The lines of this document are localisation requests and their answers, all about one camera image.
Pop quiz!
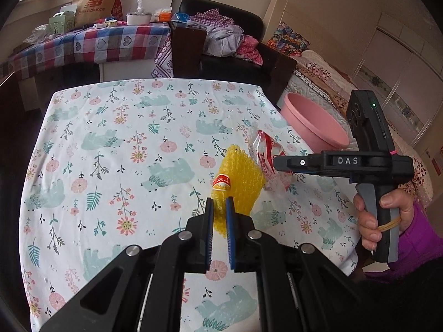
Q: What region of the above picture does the colourful patterned pillow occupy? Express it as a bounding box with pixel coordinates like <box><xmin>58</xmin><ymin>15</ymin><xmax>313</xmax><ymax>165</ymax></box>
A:
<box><xmin>266</xmin><ymin>21</ymin><xmax>310</xmax><ymax>56</ymax></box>

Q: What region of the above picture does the floral bear tablecloth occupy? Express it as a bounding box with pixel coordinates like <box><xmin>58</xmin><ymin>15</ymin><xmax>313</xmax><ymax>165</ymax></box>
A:
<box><xmin>19</xmin><ymin>78</ymin><xmax>360</xmax><ymax>332</ymax></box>

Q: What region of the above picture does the clear red striped wrapper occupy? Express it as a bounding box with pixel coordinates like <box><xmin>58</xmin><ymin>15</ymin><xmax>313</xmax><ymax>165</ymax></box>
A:
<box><xmin>249</xmin><ymin>129</ymin><xmax>293</xmax><ymax>192</ymax></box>

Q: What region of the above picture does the white bed headboard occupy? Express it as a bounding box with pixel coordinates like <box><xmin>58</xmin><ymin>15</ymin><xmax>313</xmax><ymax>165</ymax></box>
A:
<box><xmin>261</xmin><ymin>0</ymin><xmax>288</xmax><ymax>42</ymax></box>

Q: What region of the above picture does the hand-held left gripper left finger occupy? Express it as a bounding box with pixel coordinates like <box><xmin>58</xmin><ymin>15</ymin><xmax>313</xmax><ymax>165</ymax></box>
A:
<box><xmin>40</xmin><ymin>197</ymin><xmax>214</xmax><ymax>332</ymax></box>

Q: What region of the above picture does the orange tissue box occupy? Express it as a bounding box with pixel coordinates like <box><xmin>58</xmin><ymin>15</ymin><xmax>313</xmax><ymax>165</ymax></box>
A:
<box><xmin>152</xmin><ymin>7</ymin><xmax>173</xmax><ymax>22</ymax></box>

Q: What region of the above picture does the tan rubber band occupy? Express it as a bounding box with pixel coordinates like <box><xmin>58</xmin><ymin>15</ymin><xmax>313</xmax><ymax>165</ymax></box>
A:
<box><xmin>377</xmin><ymin>216</ymin><xmax>402</xmax><ymax>232</ymax></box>

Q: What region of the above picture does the pink patterned garment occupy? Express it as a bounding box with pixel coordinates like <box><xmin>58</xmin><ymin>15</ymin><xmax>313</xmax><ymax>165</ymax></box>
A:
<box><xmin>237</xmin><ymin>35</ymin><xmax>264</xmax><ymax>66</ymax></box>

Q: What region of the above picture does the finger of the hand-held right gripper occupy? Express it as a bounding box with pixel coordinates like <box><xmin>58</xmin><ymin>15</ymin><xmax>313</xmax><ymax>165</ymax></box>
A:
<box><xmin>273</xmin><ymin>150</ymin><xmax>324</xmax><ymax>176</ymax></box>

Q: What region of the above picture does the white cabinet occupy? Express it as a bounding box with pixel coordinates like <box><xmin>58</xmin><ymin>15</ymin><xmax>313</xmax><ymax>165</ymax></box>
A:
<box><xmin>100</xmin><ymin>59</ymin><xmax>156</xmax><ymax>84</ymax></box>

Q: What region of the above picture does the black leather armchair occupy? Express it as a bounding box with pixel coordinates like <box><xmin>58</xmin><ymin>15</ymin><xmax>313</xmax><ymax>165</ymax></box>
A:
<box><xmin>173</xmin><ymin>0</ymin><xmax>298</xmax><ymax>101</ymax></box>

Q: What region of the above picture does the person's right hand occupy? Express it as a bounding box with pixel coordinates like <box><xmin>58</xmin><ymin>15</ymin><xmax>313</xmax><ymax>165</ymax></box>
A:
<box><xmin>353</xmin><ymin>188</ymin><xmax>415</xmax><ymax>253</ymax></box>

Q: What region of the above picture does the yellow foam net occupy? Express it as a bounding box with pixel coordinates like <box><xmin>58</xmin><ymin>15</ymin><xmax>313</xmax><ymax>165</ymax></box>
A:
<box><xmin>211</xmin><ymin>145</ymin><xmax>267</xmax><ymax>239</ymax></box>

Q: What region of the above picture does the person's dark clothing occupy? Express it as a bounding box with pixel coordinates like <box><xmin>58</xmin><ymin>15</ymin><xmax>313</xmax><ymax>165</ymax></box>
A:
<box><xmin>356</xmin><ymin>266</ymin><xmax>443</xmax><ymax>332</ymax></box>

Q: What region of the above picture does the green cardboard box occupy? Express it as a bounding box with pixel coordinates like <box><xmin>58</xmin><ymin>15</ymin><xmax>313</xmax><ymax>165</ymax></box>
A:
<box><xmin>48</xmin><ymin>11</ymin><xmax>76</xmax><ymax>38</ymax></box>

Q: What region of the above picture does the cream wardrobe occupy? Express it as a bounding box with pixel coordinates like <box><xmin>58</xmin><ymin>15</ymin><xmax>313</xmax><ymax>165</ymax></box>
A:
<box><xmin>353</xmin><ymin>12</ymin><xmax>443</xmax><ymax>153</ymax></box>

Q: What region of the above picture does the pink plastic bin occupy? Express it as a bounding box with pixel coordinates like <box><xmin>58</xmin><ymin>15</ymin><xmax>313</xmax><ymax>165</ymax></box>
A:
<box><xmin>280</xmin><ymin>92</ymin><xmax>351</xmax><ymax>150</ymax></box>

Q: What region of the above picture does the brown paper bag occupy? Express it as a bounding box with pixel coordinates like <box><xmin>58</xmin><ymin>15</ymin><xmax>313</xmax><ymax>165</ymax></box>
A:
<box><xmin>73</xmin><ymin>0</ymin><xmax>122</xmax><ymax>28</ymax></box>

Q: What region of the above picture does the clear plastic bag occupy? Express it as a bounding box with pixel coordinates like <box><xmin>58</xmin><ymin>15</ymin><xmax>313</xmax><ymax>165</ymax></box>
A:
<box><xmin>26</xmin><ymin>24</ymin><xmax>51</xmax><ymax>44</ymax></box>

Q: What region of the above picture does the white round tub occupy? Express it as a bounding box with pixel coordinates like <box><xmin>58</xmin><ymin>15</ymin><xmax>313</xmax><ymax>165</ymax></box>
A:
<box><xmin>126</xmin><ymin>12</ymin><xmax>153</xmax><ymax>25</ymax></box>

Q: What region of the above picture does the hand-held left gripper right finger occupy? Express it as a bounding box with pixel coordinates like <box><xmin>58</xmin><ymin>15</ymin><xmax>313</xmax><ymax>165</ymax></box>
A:
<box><xmin>225</xmin><ymin>196</ymin><xmax>381</xmax><ymax>332</ymax></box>

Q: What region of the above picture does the pale lilac garment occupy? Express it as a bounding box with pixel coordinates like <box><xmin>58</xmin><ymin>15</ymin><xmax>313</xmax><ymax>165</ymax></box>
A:
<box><xmin>204</xmin><ymin>24</ymin><xmax>246</xmax><ymax>58</ymax></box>

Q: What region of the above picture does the checked heart tablecloth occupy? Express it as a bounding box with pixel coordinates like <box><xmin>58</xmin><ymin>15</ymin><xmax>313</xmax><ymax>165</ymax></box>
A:
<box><xmin>0</xmin><ymin>22</ymin><xmax>172</xmax><ymax>80</ymax></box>

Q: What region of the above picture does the purple white patterned cloth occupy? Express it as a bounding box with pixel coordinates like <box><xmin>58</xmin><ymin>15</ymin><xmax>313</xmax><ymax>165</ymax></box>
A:
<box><xmin>151</xmin><ymin>35</ymin><xmax>174</xmax><ymax>79</ymax></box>

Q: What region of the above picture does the white quilted mattress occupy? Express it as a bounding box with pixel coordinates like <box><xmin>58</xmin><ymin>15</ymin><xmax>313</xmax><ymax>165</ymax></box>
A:
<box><xmin>287</xmin><ymin>69</ymin><xmax>334</xmax><ymax>106</ymax></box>

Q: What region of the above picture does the person's right forearm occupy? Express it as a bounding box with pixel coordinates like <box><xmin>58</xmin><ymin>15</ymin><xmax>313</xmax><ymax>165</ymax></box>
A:
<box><xmin>363</xmin><ymin>202</ymin><xmax>437</xmax><ymax>284</ymax></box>

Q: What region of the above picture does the pink checked shirt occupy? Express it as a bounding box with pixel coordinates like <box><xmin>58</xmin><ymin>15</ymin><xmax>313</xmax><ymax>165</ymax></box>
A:
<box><xmin>190</xmin><ymin>10</ymin><xmax>236</xmax><ymax>28</ymax></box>

